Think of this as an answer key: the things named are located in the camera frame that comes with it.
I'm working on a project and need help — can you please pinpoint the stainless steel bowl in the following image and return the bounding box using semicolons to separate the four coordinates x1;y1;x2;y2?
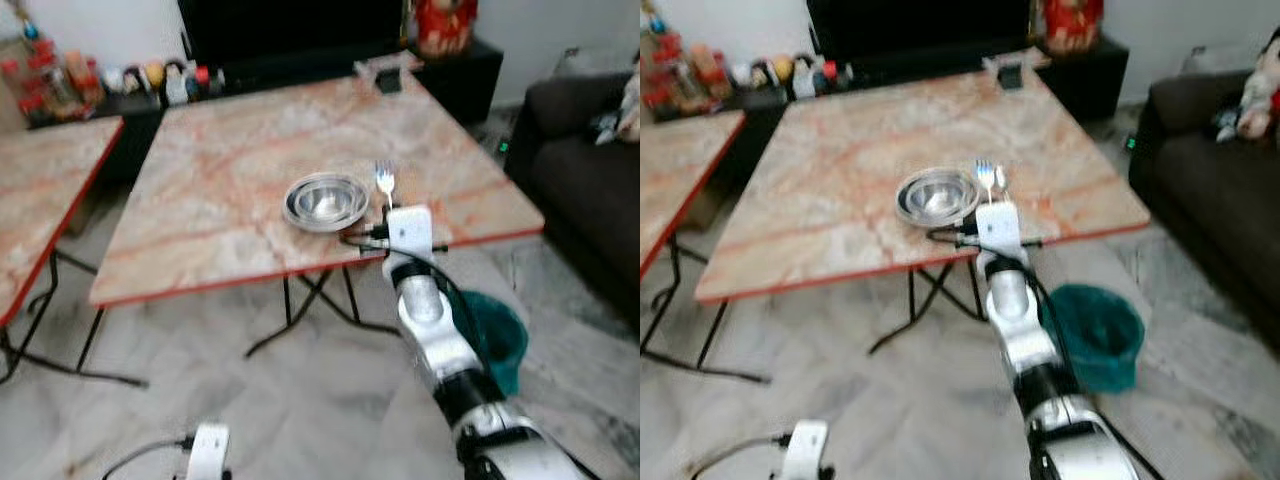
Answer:
895;167;981;228
283;172;371;234

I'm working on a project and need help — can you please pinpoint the marble folding table red edge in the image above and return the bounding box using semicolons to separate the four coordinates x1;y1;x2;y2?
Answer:
88;62;546;359
0;115;149;389
640;109;747;353
695;45;1151;386

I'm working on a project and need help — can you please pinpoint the clear tray with black box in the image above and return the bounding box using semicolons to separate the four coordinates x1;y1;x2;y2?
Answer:
981;49;1047;92
354;54;423;97

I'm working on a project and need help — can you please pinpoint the teal waste bin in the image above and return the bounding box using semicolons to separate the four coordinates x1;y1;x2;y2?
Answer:
1040;283;1147;395
450;289;530;397

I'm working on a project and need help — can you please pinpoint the black television cabinet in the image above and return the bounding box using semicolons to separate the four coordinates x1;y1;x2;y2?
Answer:
28;38;505;187
648;33;1130;133

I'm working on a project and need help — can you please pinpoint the dark brown sofa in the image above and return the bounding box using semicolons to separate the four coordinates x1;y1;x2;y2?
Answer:
504;72;641;323
1127;69;1280;353

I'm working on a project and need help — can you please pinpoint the black television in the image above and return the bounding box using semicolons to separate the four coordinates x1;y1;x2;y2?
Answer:
177;0;407;73
805;0;1037;63

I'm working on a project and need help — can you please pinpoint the red festive ornament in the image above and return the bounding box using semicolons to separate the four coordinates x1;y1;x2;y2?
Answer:
1039;0;1105;57
412;0;480;60

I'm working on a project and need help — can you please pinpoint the plush toy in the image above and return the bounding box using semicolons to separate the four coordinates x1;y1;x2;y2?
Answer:
590;72;641;143
1214;28;1280;143

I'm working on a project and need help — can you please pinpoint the red toy pile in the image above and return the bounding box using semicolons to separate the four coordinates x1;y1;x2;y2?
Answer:
640;15;733;117
0;20;104;128

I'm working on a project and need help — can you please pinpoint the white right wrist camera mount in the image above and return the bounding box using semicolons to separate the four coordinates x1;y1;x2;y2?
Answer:
385;204;436;257
975;200;1024;252

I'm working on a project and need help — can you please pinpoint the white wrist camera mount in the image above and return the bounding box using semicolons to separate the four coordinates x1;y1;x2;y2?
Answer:
184;423;232;480
385;204;436;257
975;200;1024;252
781;419;832;480

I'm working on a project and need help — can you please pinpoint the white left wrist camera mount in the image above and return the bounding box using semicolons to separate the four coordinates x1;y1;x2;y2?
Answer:
184;423;232;480
781;419;832;480

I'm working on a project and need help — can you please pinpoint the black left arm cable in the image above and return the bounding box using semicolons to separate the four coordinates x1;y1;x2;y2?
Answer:
688;433;793;480
100;436;193;480

